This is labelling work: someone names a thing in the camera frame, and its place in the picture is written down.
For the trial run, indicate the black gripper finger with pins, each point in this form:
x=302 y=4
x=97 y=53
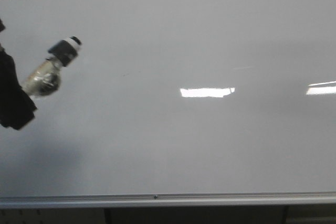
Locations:
x=17 y=108

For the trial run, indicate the white whiteboard with aluminium frame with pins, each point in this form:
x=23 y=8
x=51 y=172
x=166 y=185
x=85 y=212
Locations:
x=200 y=102

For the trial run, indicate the white black whiteboard marker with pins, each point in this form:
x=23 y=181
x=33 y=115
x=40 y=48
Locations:
x=45 y=79

